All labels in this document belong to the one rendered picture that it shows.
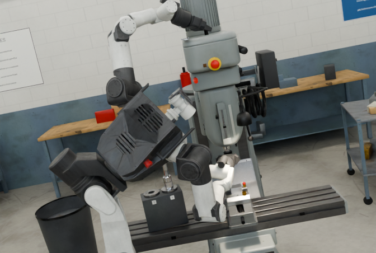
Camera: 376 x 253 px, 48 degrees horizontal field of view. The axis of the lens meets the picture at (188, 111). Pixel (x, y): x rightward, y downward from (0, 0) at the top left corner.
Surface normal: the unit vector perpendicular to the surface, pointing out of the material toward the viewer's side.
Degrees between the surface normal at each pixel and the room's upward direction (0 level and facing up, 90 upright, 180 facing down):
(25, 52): 90
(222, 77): 90
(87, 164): 90
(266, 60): 90
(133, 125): 75
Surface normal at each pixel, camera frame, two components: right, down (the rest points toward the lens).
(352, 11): 0.02, 0.19
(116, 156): -0.31, -0.03
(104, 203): 0.23, 0.15
